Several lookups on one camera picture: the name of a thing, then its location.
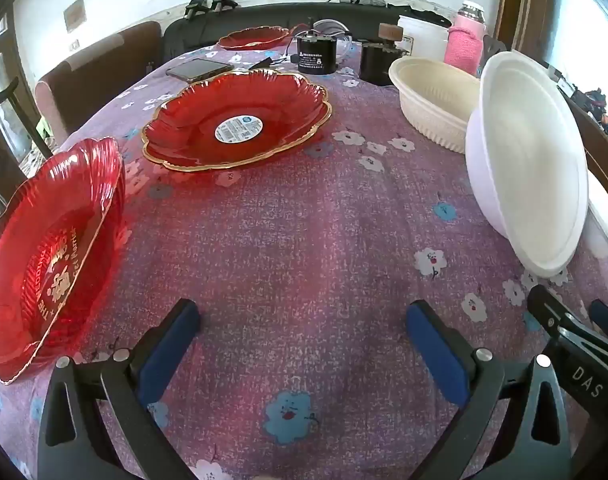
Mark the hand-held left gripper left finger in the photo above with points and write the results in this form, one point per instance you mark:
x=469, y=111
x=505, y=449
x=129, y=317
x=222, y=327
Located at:
x=170, y=345

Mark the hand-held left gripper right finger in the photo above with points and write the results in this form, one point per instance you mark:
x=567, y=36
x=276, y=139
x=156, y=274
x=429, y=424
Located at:
x=436, y=352

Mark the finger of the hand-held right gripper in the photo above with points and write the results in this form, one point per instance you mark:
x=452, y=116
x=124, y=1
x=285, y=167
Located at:
x=606, y=320
x=551, y=310

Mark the white disposable bowl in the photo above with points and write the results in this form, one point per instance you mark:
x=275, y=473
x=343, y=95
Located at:
x=603, y=225
x=528, y=160

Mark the red plate with gold lettering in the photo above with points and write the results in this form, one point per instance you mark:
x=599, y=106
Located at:
x=49, y=270

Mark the red plate with round sticker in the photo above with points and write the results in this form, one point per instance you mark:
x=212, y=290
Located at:
x=194, y=125

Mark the purple floral tablecloth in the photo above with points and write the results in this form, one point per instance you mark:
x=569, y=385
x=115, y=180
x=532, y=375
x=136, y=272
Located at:
x=304, y=240

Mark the wooden cabinet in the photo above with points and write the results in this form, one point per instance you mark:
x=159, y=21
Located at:
x=601, y=145

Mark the cream ribbed bowl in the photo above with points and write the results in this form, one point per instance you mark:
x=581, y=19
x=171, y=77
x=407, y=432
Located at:
x=433, y=95

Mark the brown armchair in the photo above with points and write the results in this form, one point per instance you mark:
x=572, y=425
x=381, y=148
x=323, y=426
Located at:
x=94, y=80

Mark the black smartphone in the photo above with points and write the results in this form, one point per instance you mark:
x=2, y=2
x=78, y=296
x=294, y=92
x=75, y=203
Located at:
x=199, y=69

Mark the pink sleeved bottle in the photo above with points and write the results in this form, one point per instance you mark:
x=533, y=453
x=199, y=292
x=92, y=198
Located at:
x=463, y=45

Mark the black plug adapter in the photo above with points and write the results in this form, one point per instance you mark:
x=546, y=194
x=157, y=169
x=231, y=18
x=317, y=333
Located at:
x=260, y=64

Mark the dark jar with wooden lid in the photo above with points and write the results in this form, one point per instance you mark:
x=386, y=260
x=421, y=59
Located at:
x=378, y=62

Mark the white plastic container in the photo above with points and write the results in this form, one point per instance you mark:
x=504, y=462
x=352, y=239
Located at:
x=426, y=37

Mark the small red plate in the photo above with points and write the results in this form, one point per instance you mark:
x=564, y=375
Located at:
x=251, y=38

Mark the black cylindrical device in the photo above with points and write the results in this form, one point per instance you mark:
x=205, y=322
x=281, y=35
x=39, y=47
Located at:
x=316, y=57

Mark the clear glass cup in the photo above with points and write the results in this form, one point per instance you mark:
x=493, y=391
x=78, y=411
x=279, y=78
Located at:
x=345, y=42

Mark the black clamp device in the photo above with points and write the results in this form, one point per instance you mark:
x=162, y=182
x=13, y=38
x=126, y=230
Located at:
x=196, y=7
x=223, y=2

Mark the black sofa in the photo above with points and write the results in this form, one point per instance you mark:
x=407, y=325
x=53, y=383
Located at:
x=264, y=17

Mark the grey bundle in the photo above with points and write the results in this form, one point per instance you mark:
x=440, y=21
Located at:
x=366, y=1

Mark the brown wall plaque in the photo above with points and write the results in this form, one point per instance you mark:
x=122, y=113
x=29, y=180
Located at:
x=75, y=14

